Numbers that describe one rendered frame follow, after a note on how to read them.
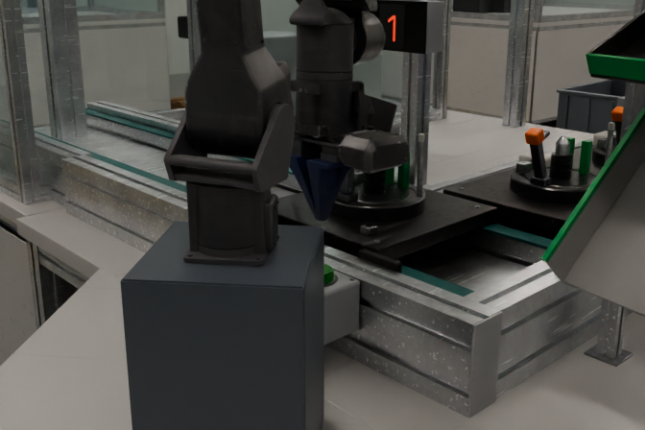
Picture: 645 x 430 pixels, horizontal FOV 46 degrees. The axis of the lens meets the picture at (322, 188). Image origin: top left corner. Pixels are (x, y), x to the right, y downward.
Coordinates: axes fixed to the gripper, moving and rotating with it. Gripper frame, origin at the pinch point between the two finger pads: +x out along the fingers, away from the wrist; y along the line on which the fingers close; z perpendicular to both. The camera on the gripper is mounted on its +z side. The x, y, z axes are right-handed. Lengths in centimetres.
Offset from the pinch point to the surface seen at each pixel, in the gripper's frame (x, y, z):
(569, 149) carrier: 1.4, -1.8, 47.1
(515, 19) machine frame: -14, 61, 128
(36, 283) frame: 31, 71, -3
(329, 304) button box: 11.8, -2.7, -1.2
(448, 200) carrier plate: 8.1, 7.1, 31.2
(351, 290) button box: 11.1, -2.7, 2.0
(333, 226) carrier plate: 8.8, 10.1, 11.6
